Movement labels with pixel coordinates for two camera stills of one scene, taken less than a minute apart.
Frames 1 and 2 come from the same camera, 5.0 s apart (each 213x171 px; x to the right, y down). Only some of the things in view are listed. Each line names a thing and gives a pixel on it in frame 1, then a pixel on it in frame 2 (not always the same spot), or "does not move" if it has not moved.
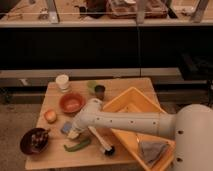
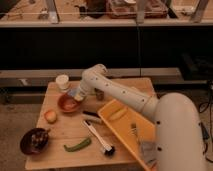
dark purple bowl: x=35 y=141 does not move
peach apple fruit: x=50 y=116 does not move
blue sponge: x=66 y=127 → x=73 y=92
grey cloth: x=152 y=150 does not move
